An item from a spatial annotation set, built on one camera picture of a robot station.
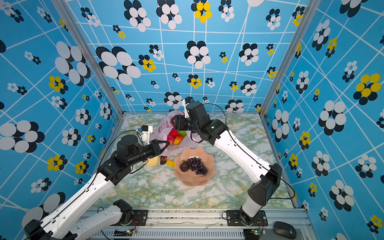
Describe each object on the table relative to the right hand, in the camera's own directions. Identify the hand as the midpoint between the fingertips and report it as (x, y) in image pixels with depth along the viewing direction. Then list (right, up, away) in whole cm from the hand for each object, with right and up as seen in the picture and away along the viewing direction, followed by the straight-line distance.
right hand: (177, 120), depth 72 cm
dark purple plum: (+2, -26, +13) cm, 29 cm away
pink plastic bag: (-8, -6, +2) cm, 10 cm away
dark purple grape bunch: (+9, -25, +14) cm, 30 cm away
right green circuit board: (+35, -54, -3) cm, 64 cm away
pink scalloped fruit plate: (+6, -33, +14) cm, 36 cm away
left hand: (-3, -10, -4) cm, 11 cm away
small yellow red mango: (-3, -12, +27) cm, 30 cm away
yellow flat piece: (-7, -26, +20) cm, 34 cm away
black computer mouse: (+51, -52, -3) cm, 72 cm away
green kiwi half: (0, -8, +30) cm, 31 cm away
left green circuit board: (-27, -55, 0) cm, 61 cm away
